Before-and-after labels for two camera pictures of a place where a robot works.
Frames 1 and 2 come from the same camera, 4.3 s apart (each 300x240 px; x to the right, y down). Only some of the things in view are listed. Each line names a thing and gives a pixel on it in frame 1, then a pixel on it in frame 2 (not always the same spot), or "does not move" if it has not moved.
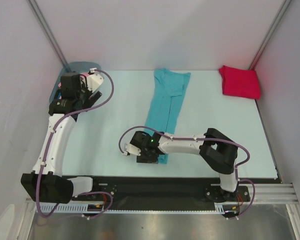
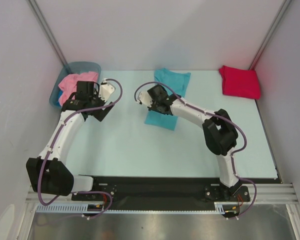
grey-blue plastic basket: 77,67 does not move
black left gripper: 88,102 -> 100,113
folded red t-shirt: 240,82 does not move
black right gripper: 147,157 -> 155,107
